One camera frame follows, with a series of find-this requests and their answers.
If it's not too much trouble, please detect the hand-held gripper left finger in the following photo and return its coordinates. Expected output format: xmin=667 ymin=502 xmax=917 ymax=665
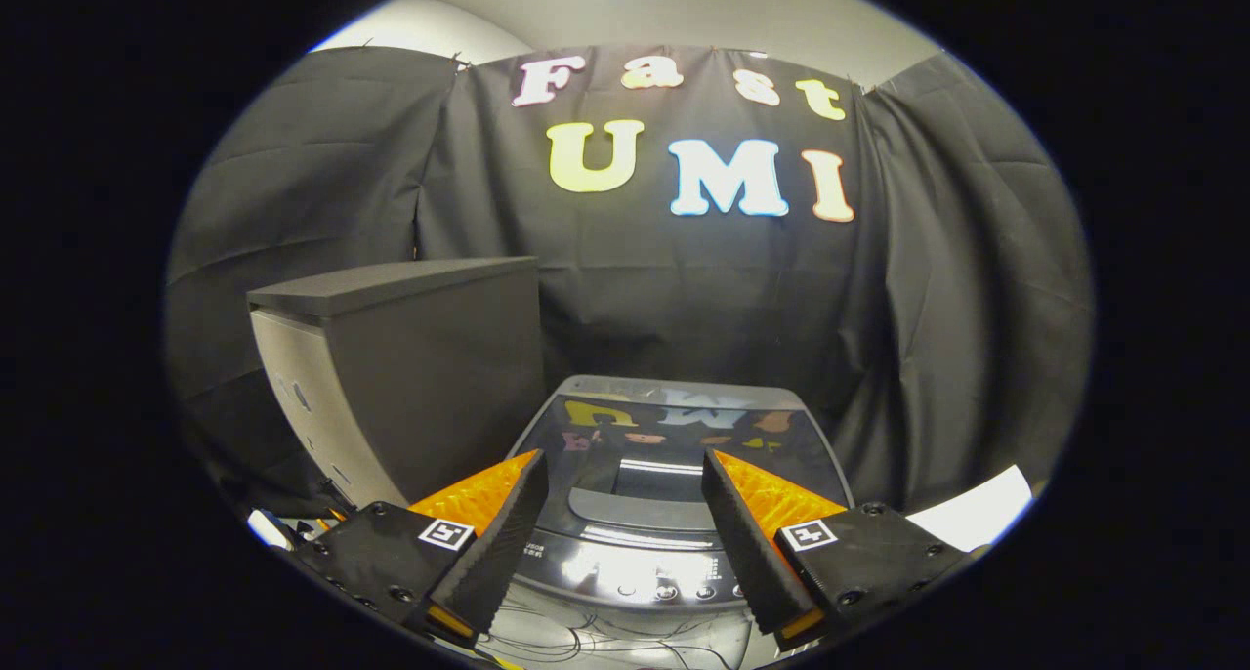
xmin=293 ymin=448 xmax=550 ymax=649

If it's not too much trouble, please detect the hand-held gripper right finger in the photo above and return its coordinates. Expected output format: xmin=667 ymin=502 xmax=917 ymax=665
xmin=701 ymin=447 xmax=982 ymax=651

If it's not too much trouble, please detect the grey washing machine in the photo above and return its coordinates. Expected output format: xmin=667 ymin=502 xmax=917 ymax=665
xmin=493 ymin=375 xmax=858 ymax=666

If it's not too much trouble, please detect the dark grey cabinet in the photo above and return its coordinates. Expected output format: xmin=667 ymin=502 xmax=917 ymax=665
xmin=246 ymin=255 xmax=548 ymax=515

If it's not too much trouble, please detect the white sheet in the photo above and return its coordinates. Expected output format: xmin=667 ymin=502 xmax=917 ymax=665
xmin=906 ymin=465 xmax=1034 ymax=554

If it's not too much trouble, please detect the black backdrop cloth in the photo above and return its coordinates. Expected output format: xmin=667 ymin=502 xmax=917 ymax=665
xmin=164 ymin=43 xmax=1095 ymax=515

